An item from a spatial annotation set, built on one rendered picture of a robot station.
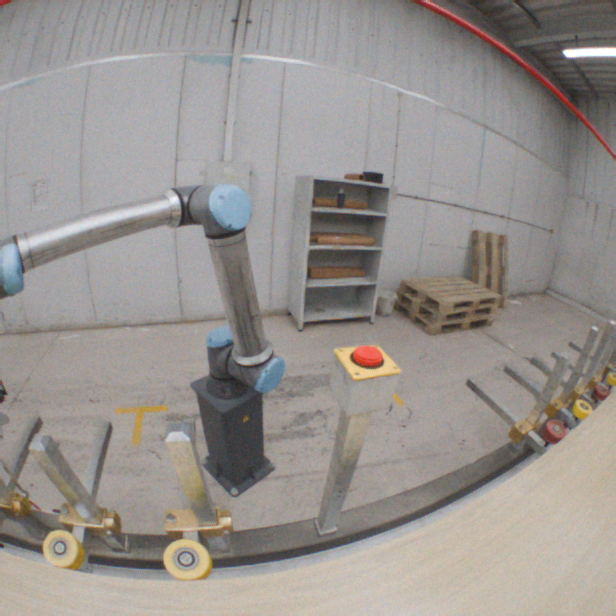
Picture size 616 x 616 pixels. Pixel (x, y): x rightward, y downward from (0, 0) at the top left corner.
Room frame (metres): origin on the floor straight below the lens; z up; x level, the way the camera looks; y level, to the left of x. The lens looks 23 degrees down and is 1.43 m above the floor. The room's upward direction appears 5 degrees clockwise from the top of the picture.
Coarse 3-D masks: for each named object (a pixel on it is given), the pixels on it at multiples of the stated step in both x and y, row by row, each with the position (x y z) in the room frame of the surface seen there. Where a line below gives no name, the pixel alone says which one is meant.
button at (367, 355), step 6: (360, 348) 0.34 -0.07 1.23; (366, 348) 0.34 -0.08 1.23; (372, 348) 0.34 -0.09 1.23; (354, 354) 0.33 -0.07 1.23; (360, 354) 0.33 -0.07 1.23; (366, 354) 0.33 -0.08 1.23; (372, 354) 0.33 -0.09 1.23; (378, 354) 0.33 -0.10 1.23; (360, 360) 0.32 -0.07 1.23; (366, 360) 0.32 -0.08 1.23; (372, 360) 0.32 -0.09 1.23; (378, 360) 0.32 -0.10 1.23
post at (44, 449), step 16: (32, 448) 0.16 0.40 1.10; (48, 448) 0.17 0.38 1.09; (48, 464) 0.16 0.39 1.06; (64, 464) 0.19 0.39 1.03; (64, 480) 0.16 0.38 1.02; (64, 496) 0.15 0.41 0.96; (80, 496) 0.17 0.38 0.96; (80, 512) 0.15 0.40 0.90; (96, 512) 0.18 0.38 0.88; (112, 544) 0.16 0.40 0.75
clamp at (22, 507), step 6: (12, 498) 0.10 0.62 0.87; (18, 498) 0.11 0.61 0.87; (24, 498) 0.13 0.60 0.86; (0, 504) 0.07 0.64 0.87; (6, 504) 0.08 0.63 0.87; (12, 504) 0.09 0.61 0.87; (18, 504) 0.10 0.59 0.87; (24, 504) 0.11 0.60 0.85; (30, 504) 0.13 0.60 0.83; (6, 510) 0.07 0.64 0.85; (12, 510) 0.08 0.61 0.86; (18, 510) 0.09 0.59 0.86; (24, 510) 0.10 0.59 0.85; (30, 510) 0.11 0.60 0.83; (12, 516) 0.07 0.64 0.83; (18, 516) 0.08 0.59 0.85; (24, 516) 0.09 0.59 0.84
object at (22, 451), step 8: (32, 416) 0.36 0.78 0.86; (32, 424) 0.34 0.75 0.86; (40, 424) 0.36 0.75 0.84; (24, 432) 0.30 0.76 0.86; (32, 432) 0.31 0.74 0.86; (24, 440) 0.27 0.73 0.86; (16, 448) 0.24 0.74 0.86; (24, 448) 0.25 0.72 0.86; (16, 456) 0.22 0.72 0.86; (24, 456) 0.24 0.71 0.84; (8, 464) 0.18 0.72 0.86; (16, 464) 0.20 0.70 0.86; (16, 472) 0.18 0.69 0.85; (8, 480) 0.14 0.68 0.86; (0, 512) 0.05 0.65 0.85; (0, 520) 0.04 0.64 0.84; (0, 528) 0.02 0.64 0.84
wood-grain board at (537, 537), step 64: (576, 448) 0.36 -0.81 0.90; (512, 512) 0.23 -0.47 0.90; (576, 512) 0.16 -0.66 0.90; (0, 576) -0.07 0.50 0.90; (64, 576) 0.01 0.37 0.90; (256, 576) 0.13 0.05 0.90; (320, 576) 0.14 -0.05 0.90; (384, 576) 0.14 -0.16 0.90; (448, 576) 0.12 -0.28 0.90; (512, 576) 0.08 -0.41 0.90; (576, 576) 0.01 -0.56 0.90
